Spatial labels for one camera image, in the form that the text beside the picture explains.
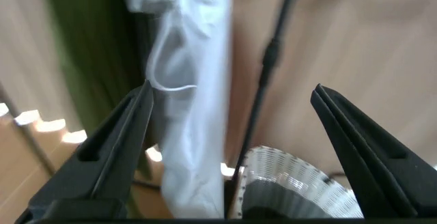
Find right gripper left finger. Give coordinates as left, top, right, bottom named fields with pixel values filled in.
left=15, top=79, right=155, bottom=220

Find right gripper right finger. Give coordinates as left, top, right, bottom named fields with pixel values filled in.
left=310, top=83, right=437, bottom=219

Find pale grey shorts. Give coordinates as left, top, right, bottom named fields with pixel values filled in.
left=124, top=0, right=234, bottom=219

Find green long-sleeved shirt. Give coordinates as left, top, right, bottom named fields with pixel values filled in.
left=45, top=0, right=155, bottom=137

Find white laundry basket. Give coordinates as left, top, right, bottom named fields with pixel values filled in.
left=234, top=145, right=365, bottom=219

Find black clothes rack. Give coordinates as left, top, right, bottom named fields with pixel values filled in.
left=0, top=0, right=300, bottom=219

